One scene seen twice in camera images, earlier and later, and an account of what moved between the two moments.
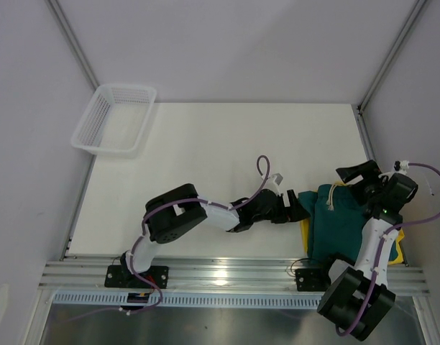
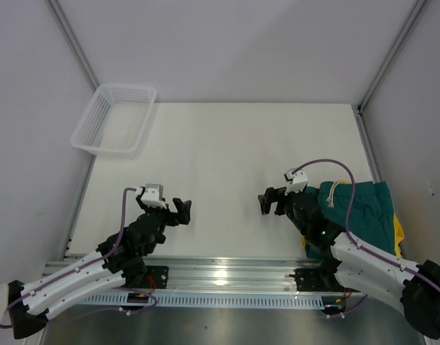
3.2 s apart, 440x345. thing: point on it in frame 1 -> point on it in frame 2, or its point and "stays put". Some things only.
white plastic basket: [113, 122] stays put
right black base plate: [313, 279] stays put
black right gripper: [369, 170] -> [270, 196]
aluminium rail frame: [254, 276] stays put
